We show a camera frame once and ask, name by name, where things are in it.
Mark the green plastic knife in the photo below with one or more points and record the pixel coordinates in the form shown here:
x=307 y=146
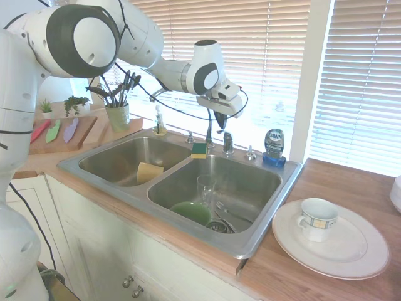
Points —
x=53 y=131

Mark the clear hand soap bottle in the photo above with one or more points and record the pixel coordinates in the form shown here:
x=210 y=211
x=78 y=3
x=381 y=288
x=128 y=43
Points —
x=159 y=125

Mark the slotted sink drain strainer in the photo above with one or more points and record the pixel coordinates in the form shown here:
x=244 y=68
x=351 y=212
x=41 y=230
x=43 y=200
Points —
x=216 y=225

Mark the purple plastic knife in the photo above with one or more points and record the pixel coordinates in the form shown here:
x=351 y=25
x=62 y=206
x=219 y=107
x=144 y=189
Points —
x=71 y=131

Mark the chrome sink soap pump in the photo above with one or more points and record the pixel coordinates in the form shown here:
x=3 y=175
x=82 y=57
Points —
x=250 y=153

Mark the silver fork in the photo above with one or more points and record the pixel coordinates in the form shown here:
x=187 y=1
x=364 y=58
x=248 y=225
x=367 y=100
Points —
x=232 y=212

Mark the blue Dawn dish soap bottle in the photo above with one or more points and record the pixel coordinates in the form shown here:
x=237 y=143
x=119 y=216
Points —
x=274 y=144

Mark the clear drinking glass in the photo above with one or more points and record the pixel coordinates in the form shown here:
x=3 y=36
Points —
x=205 y=191

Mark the yellow and green sponge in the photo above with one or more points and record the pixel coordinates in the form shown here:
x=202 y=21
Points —
x=200 y=151

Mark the white window frame post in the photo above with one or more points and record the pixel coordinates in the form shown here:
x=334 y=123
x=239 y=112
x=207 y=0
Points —
x=308 y=94

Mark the plain yellow sponge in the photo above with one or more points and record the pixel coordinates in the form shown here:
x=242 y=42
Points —
x=148 y=172

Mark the black slotted spatula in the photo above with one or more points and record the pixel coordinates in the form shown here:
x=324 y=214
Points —
x=95 y=90

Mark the white kitchen cabinet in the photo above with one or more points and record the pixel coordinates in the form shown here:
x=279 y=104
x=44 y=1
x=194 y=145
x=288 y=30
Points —
x=103 y=251

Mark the white patterned coffee cup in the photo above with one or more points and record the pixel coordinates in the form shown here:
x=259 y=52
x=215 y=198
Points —
x=318 y=225

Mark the chrome sink side sprayer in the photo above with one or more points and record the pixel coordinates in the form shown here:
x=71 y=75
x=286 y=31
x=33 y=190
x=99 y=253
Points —
x=190 y=138

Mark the black cooking spoon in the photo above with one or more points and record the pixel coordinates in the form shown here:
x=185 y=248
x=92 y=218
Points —
x=126 y=81

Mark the black cooking utensil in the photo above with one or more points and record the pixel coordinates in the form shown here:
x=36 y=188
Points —
x=135 y=80

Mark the wooden knife block board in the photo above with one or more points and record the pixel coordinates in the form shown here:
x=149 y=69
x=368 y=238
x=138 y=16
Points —
x=84 y=128

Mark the narrow white window blind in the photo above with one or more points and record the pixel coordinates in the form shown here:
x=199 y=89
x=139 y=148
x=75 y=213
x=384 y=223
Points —
x=366 y=94

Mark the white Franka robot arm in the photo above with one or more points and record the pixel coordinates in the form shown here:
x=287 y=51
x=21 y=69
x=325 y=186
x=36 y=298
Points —
x=81 y=40

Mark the metal cabinet knob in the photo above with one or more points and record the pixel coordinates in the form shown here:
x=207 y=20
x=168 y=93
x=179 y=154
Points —
x=137 y=291
x=127 y=281

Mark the wide white window blind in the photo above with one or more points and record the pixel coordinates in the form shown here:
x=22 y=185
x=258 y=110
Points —
x=266 y=47

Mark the small spiky potted plant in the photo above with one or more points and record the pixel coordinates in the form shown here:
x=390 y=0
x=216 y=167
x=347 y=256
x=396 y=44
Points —
x=46 y=108

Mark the trailing leafy potted plant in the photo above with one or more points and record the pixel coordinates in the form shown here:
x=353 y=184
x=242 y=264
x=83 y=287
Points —
x=75 y=102

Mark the silver table knife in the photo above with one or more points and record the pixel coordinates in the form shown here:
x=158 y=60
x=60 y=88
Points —
x=227 y=224

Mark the green ceramic bowl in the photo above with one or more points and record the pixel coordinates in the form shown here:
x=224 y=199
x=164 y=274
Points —
x=191 y=211

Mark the chrome gooseneck faucet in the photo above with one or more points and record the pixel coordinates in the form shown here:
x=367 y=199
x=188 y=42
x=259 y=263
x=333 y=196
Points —
x=209 y=131

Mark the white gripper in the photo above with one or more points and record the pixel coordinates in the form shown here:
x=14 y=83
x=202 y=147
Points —
x=230 y=108

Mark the stainless steel double sink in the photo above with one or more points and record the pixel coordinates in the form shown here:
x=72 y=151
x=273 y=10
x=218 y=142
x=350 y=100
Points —
x=103 y=175

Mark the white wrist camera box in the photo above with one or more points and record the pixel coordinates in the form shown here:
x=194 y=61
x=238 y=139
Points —
x=227 y=89

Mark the large white dinner plate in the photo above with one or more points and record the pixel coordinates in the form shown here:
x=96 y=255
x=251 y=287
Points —
x=351 y=254

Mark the red plastic knife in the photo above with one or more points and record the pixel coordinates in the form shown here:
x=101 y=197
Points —
x=40 y=130

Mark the green utensil holder pot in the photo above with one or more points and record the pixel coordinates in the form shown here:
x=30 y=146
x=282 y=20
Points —
x=117 y=117

